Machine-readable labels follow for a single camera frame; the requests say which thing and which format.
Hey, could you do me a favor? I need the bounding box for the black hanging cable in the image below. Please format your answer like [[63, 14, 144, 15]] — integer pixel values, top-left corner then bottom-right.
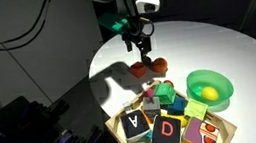
[[0, 0, 57, 46], [0, 0, 61, 53]]

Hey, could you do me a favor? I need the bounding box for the wooden tray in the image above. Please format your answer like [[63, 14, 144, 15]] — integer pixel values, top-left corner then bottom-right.
[[99, 68, 241, 143]]

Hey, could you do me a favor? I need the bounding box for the black spring clamp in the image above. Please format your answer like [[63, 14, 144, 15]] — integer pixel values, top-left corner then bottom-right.
[[46, 98, 73, 118]]

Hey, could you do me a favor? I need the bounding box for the purple white orange block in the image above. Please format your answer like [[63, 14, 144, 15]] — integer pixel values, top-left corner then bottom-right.
[[177, 112, 223, 143]]

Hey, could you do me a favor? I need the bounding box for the small teal block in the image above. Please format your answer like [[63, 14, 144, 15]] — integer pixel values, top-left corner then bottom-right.
[[142, 130, 155, 143]]

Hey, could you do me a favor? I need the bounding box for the black block with letter A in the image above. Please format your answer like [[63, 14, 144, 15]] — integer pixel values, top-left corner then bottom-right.
[[119, 108, 154, 143]]

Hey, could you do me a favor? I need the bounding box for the black block with letter D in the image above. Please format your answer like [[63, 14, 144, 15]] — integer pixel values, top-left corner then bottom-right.
[[147, 111, 185, 143]]

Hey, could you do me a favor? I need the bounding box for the grey block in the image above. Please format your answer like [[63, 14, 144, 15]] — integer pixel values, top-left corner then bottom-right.
[[141, 94, 163, 125]]

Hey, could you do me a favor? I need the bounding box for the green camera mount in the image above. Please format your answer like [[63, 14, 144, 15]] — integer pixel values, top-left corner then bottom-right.
[[97, 9, 132, 38]]

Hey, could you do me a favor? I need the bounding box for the orange ball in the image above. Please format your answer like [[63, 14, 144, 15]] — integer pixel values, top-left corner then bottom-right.
[[151, 56, 171, 76]]

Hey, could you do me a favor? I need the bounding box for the pink block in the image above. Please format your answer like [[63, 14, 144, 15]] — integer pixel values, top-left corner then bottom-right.
[[142, 87, 156, 100]]

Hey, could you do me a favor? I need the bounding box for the lime green block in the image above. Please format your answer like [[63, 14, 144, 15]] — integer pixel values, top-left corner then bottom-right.
[[182, 96, 210, 123]]

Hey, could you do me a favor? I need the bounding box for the blue block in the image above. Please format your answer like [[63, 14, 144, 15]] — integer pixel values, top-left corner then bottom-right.
[[165, 94, 189, 117]]

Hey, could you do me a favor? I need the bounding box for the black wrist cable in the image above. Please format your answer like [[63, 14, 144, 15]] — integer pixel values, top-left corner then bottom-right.
[[122, 0, 156, 41]]

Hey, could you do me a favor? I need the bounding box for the yellow toy lemon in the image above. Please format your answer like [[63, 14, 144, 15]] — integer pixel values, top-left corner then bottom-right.
[[200, 84, 221, 103]]

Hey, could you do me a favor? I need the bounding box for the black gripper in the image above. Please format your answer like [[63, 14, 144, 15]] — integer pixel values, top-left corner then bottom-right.
[[119, 19, 155, 66]]

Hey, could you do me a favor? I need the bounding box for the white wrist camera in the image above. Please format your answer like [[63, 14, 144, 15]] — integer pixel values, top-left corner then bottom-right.
[[134, 0, 163, 16]]

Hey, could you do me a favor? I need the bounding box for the small red ball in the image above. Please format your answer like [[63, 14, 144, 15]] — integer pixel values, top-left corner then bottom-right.
[[163, 78, 175, 90]]

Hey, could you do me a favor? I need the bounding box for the green plastic bowl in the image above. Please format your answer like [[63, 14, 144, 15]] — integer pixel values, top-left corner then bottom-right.
[[184, 64, 237, 116]]

